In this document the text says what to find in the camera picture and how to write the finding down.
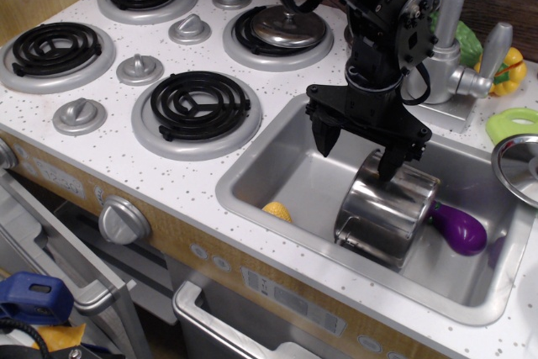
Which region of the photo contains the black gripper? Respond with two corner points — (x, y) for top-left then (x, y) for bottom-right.
(306, 84), (432, 182)

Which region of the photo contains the stainless steel pot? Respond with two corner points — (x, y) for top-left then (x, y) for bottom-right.
(334, 150), (440, 268)

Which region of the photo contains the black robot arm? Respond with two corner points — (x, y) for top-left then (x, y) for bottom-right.
(280, 0), (437, 182)

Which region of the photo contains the silver metal sink basin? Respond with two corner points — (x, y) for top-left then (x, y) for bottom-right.
(216, 95), (536, 326)

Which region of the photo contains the silver pot lid on burner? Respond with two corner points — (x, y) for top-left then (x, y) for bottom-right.
(251, 6), (326, 49)

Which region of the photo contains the yellow toy corn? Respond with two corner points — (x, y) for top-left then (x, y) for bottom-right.
(262, 201), (293, 223)

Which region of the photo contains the silver toy faucet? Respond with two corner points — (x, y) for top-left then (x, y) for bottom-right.
(410, 0), (513, 133)

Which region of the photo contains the purple toy eggplant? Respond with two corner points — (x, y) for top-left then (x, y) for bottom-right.
(428, 201), (488, 256)

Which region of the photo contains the green toy vegetable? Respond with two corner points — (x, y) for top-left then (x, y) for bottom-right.
(455, 20), (483, 68)

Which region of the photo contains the silver lid at right edge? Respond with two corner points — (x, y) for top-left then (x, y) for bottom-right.
(491, 134), (537, 209)

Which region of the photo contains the back right black burner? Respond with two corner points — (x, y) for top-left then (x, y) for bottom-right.
(223, 6), (334, 72)

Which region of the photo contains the front centre black burner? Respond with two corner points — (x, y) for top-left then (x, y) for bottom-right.
(131, 71), (262, 161)

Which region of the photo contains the yellow toy bell pepper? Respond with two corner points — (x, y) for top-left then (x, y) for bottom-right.
(489, 47), (527, 97)

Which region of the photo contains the silver stove knob middle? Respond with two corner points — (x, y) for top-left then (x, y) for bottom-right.
(168, 13), (212, 45)

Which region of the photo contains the silver stove knob left-centre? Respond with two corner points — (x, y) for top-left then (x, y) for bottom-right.
(116, 54), (164, 86)

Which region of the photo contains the silver oven dial knob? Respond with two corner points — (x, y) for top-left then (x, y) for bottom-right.
(98, 195), (151, 245)

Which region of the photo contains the silver stove knob front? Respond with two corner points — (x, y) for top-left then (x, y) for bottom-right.
(52, 98), (108, 136)

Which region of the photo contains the far left black burner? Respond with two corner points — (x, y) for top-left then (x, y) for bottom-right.
(1, 22), (116, 94)

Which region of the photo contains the silver edge dial knob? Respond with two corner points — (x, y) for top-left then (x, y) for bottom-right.
(0, 140), (18, 169)

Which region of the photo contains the yellow cloth piece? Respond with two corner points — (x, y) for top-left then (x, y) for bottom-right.
(37, 324), (86, 352)

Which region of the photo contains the blue clamp tool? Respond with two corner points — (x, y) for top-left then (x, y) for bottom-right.
(1, 272), (74, 325)

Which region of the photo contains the light green toy ring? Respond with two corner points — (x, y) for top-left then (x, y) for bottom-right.
(485, 108), (538, 146)

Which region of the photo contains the silver dishwasher door handle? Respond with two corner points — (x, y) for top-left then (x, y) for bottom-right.
(172, 279), (295, 359)

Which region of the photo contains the silver oven door handle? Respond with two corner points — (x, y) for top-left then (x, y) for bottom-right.
(74, 280), (127, 316)

